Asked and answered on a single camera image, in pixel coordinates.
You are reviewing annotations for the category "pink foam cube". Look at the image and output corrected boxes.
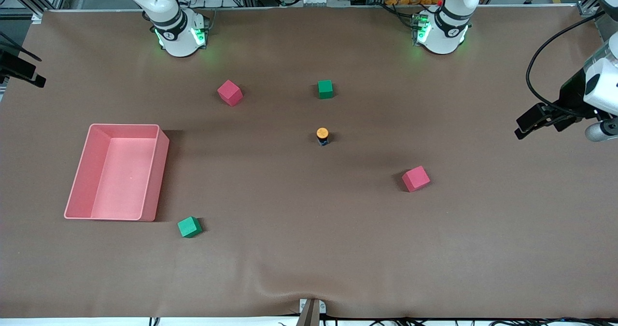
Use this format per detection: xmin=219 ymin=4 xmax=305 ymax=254
xmin=402 ymin=166 xmax=431 ymax=193
xmin=217 ymin=80 xmax=243 ymax=107

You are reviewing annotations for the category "pink plastic bin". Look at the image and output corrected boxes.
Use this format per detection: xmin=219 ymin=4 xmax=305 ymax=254
xmin=64 ymin=124 xmax=170 ymax=222

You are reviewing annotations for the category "white terminal strip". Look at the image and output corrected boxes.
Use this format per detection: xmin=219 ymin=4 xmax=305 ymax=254
xmin=281 ymin=0 xmax=351 ymax=6

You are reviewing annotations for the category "brown table mat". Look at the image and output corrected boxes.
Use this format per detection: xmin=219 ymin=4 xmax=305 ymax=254
xmin=0 ymin=5 xmax=618 ymax=319

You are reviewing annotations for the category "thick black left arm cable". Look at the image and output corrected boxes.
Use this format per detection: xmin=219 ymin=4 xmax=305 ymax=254
xmin=526 ymin=12 xmax=609 ymax=119

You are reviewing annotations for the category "aluminium frame rail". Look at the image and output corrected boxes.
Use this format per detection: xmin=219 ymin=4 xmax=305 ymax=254
xmin=577 ymin=0 xmax=604 ymax=17

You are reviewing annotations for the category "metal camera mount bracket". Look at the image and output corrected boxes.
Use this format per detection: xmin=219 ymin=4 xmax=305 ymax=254
xmin=295 ymin=298 xmax=327 ymax=326

